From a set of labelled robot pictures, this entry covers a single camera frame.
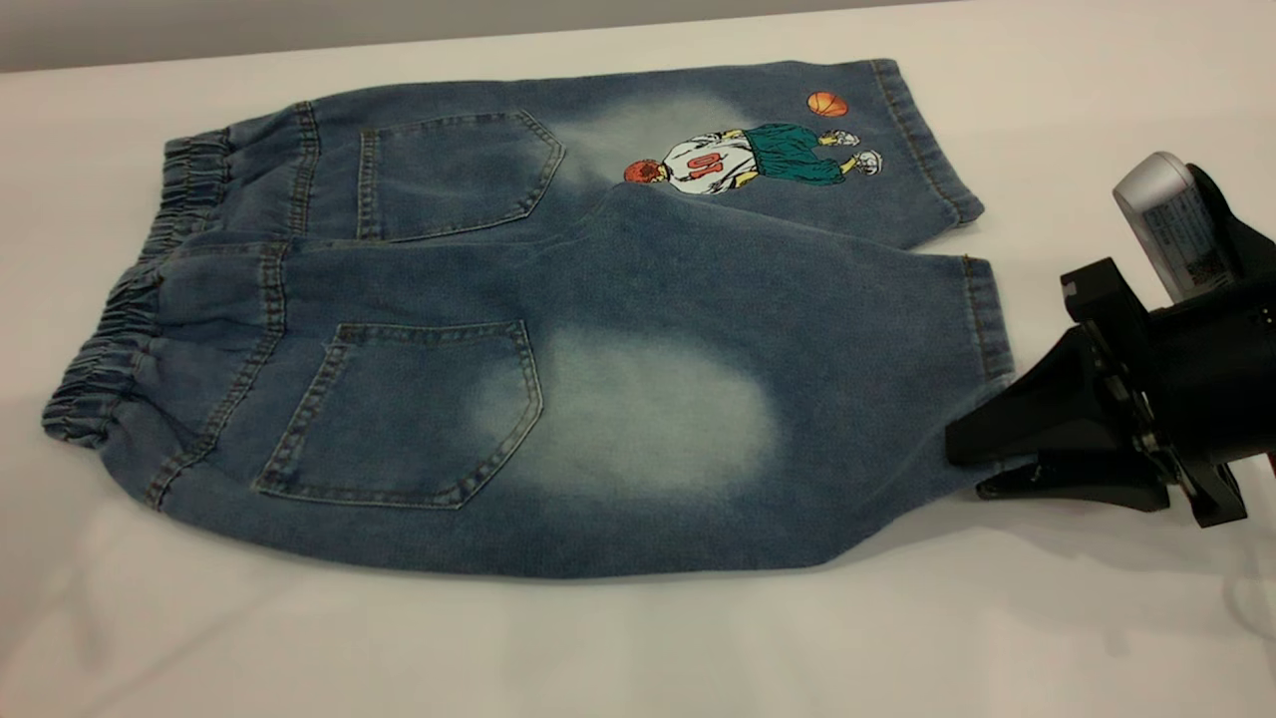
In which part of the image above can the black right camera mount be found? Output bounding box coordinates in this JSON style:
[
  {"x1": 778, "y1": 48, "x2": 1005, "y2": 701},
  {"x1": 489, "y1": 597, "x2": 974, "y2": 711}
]
[{"x1": 1186, "y1": 165, "x2": 1276, "y2": 285}]

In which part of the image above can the blue denim shorts basketball print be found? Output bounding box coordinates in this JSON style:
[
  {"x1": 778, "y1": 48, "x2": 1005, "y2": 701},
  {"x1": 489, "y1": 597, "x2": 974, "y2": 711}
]
[{"x1": 42, "y1": 58, "x2": 1018, "y2": 579}]

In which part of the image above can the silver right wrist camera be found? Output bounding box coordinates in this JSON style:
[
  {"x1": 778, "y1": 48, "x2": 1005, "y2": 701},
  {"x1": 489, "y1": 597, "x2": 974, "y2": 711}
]
[{"x1": 1114, "y1": 152, "x2": 1237, "y2": 300}]

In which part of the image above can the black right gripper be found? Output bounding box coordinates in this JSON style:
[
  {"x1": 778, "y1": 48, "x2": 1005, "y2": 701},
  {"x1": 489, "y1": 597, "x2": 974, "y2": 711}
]
[{"x1": 945, "y1": 257, "x2": 1276, "y2": 530}]

